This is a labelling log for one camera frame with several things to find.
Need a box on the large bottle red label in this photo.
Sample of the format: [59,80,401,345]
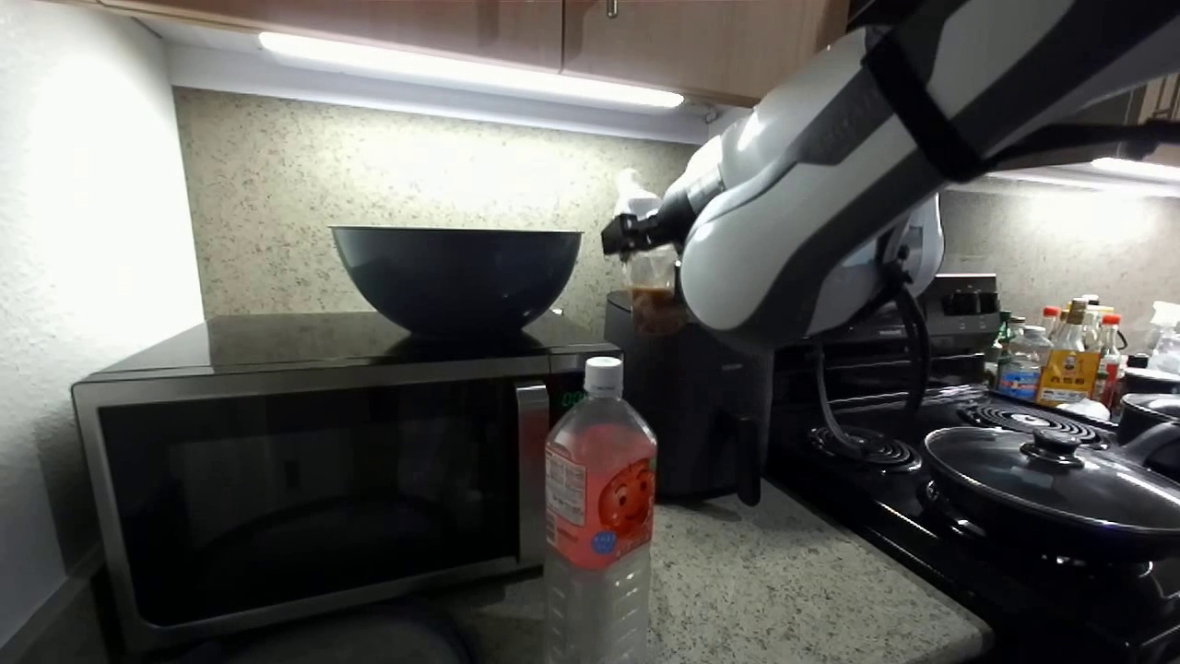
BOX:
[537,354,664,664]

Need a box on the glass pan lid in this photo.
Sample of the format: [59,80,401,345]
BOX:
[922,425,1180,535]

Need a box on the black electric stove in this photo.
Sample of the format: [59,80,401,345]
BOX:
[772,269,1180,664]

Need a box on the under cabinet light strip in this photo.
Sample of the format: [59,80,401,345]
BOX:
[256,27,689,115]

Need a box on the black pan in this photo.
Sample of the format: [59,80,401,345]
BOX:
[917,422,1180,567]

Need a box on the yellow liquid bottle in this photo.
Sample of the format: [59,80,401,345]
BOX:
[1038,296,1106,412]

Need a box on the silver black microwave oven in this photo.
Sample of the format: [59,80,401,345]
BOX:
[67,307,621,658]

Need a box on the dark blue bowl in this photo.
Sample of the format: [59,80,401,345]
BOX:
[326,220,585,343]

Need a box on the small coil stove burner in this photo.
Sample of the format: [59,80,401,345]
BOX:
[803,418,926,478]

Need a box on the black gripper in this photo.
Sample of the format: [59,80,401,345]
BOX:
[599,193,707,262]

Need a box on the white plastic container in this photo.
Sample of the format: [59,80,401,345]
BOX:
[1142,296,1180,375]

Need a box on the red capped condiment bottle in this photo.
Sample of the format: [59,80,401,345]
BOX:
[1097,308,1133,412]

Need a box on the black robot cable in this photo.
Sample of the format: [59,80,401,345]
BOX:
[807,278,940,478]

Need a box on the black air fryer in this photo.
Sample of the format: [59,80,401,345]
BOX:
[600,284,782,510]

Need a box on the wooden wall cabinet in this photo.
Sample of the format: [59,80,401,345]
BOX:
[94,0,852,118]

